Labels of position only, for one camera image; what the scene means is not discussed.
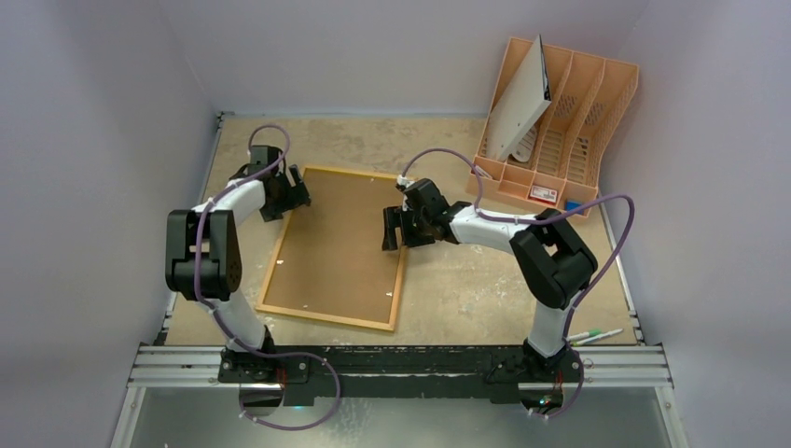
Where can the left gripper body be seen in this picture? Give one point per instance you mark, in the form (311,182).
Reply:
(285,201)

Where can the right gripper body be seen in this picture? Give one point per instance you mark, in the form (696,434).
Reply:
(403,224)

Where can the brown backing board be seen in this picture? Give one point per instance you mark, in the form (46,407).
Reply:
(340,247)

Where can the yellow wooden picture frame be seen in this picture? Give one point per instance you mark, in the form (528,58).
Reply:
(334,318)

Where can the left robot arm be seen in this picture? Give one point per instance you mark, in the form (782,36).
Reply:
(203,260)

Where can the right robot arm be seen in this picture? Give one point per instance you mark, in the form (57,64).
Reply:
(556,265)

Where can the red white small box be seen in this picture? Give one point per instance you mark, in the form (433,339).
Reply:
(543,194)

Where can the blue small box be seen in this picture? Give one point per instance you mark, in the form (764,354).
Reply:
(574,206)

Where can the white pen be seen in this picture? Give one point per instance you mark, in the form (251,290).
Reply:
(598,337)

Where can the peach desk organizer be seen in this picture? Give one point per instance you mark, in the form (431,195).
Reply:
(590,96)

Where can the green capped marker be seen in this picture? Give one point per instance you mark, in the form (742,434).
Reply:
(584,335)

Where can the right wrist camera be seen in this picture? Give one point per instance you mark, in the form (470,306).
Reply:
(403,182)

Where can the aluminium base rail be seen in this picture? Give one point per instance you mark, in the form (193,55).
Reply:
(500,374)

